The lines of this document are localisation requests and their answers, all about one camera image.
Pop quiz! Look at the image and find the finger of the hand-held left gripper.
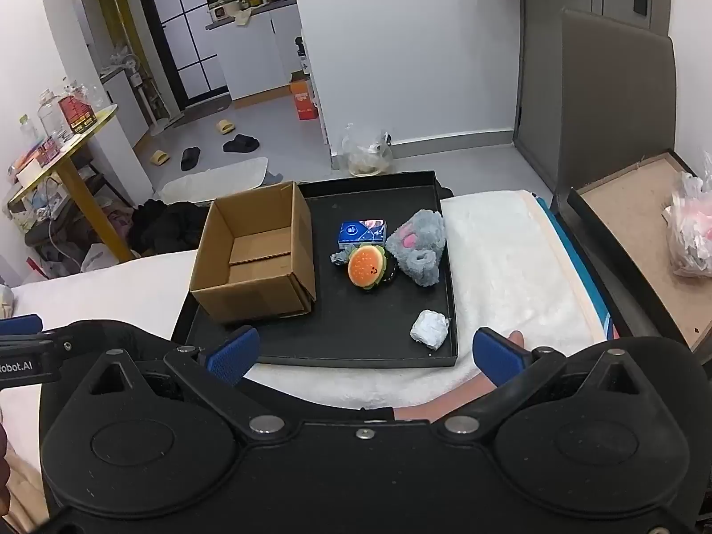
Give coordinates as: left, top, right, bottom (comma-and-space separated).
0, 315, 74, 352

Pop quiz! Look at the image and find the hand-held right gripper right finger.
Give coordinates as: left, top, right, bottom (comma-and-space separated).
445, 328, 649, 437

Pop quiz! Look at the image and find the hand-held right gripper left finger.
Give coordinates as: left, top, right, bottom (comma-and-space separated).
83, 327, 290, 437

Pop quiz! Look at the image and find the white tissue wad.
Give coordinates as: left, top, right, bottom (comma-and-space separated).
410, 310, 449, 351

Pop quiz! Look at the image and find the brown cardboard box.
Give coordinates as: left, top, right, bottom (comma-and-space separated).
189, 181, 318, 324

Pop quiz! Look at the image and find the black rectangular tray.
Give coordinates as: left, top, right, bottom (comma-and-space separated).
171, 170, 459, 369

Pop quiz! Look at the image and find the grey plush toy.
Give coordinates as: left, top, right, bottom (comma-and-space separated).
385, 209, 447, 288

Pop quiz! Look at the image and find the hamburger plush toy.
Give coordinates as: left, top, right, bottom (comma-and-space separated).
348, 243, 388, 291

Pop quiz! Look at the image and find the white shopping bag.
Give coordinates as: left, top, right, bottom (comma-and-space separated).
80, 242, 121, 275

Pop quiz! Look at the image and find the pile of black clothes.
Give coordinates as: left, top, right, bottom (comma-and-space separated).
129, 198, 215, 261

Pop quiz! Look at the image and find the yellow round side table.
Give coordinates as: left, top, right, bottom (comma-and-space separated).
7, 103, 135, 262

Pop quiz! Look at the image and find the white floor mat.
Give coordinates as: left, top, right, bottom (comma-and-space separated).
160, 157, 269, 204

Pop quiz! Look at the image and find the blue tissue packet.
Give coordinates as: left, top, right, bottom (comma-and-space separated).
337, 218, 388, 250

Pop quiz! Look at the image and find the small red box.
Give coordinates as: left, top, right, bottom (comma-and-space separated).
33, 137, 61, 166

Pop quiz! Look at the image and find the clear glass jar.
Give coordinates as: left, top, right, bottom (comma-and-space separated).
37, 89, 71, 141

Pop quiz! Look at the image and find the large red box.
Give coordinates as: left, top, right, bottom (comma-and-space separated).
58, 94, 97, 134

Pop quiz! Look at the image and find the pink and white plastic bag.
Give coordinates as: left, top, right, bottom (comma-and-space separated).
661, 171, 712, 278

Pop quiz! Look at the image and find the clear plastic bag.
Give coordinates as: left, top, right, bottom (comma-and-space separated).
340, 122, 395, 178

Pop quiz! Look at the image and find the white low cabinet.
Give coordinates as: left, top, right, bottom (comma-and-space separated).
100, 67, 152, 146

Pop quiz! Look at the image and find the orange cardboard box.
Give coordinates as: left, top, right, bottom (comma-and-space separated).
289, 70, 319, 121

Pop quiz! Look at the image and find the white standing fan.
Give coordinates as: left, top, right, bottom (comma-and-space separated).
110, 49, 184, 137

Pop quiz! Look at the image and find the grey padded headboard panel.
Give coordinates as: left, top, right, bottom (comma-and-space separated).
555, 8, 677, 211

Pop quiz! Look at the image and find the white kitchen cabinet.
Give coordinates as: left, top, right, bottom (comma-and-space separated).
216, 4, 304, 109

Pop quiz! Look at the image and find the brown backed picture frame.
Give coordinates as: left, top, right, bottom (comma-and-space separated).
566, 149, 712, 352

